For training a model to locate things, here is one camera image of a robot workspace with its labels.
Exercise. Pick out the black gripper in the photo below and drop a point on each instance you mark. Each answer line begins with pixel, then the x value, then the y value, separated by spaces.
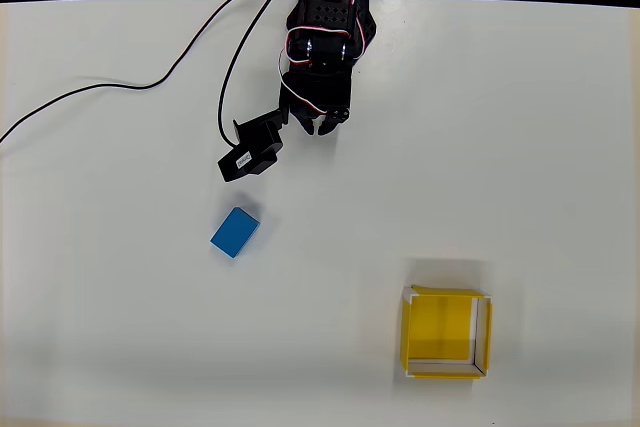
pixel 311 113

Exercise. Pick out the blue block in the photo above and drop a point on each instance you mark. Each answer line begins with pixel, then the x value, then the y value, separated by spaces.
pixel 234 233

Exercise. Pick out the yellow cardboard box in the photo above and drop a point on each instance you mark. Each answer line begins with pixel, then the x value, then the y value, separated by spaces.
pixel 440 322

